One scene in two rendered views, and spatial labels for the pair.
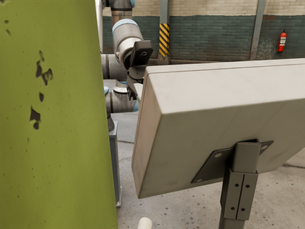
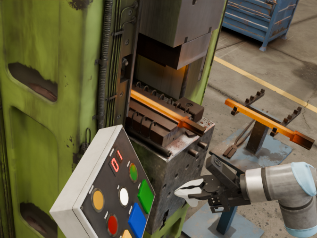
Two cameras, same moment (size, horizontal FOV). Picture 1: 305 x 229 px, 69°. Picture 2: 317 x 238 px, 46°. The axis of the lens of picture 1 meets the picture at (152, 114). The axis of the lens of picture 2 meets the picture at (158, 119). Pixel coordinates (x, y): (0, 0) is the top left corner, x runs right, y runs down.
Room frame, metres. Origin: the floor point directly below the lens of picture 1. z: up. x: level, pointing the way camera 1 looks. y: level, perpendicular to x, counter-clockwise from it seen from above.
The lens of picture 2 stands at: (0.72, -0.77, 1.84)
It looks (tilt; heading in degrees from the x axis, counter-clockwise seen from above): 34 degrees down; 113
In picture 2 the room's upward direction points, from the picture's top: 10 degrees clockwise
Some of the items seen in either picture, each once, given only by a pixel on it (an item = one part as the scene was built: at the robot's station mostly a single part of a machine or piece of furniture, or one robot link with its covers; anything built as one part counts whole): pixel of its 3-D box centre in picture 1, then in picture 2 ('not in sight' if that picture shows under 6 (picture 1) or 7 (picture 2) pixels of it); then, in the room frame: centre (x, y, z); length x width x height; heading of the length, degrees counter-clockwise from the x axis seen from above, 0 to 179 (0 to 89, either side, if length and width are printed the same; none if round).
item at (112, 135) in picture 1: (104, 165); not in sight; (1.36, 0.35, 0.30); 0.22 x 0.22 x 0.60; 4
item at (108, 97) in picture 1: (99, 101); not in sight; (1.36, 0.34, 0.79); 0.17 x 0.15 x 0.18; 99
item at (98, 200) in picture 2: not in sight; (97, 199); (0.39, -0.24, 1.16); 0.05 x 0.03 x 0.04; 81
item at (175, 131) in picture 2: not in sight; (137, 108); (0.12, 0.44, 0.96); 0.42 x 0.20 x 0.09; 171
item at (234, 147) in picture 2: not in sight; (247, 131); (0.52, 1.04, 0.68); 0.60 x 0.04 x 0.01; 85
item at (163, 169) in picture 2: not in sight; (136, 149); (0.11, 0.50, 0.69); 0.56 x 0.38 x 0.45; 171
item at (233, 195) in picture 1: (228, 169); not in sight; (0.35, -0.14, 1.00); 0.13 x 0.11 x 0.14; 81
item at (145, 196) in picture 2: not in sight; (144, 196); (0.41, -0.03, 1.01); 0.07 x 0.05 x 0.07; 106
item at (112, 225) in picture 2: not in sight; (112, 225); (0.43, -0.23, 1.09); 0.05 x 0.03 x 0.04; 81
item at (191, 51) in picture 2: not in sight; (148, 30); (0.12, 0.44, 1.32); 0.42 x 0.20 x 0.10; 171
